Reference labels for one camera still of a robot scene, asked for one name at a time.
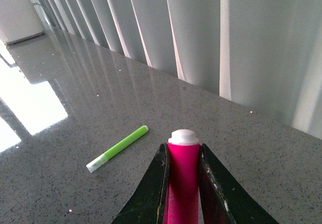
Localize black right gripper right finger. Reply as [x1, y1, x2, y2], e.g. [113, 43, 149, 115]
[199, 144, 277, 224]

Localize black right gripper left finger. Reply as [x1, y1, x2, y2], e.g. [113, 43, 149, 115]
[112, 143, 170, 223]

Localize pink highlighter pen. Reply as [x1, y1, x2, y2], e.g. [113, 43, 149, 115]
[163, 129, 200, 223]

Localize green highlighter pen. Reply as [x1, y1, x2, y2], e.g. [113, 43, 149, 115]
[86, 125, 149, 173]

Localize white vertical blinds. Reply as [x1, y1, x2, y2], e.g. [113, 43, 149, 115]
[34, 0, 321, 138]

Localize white cylindrical appliance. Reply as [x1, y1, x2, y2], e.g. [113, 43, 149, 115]
[1, 0, 45, 44]

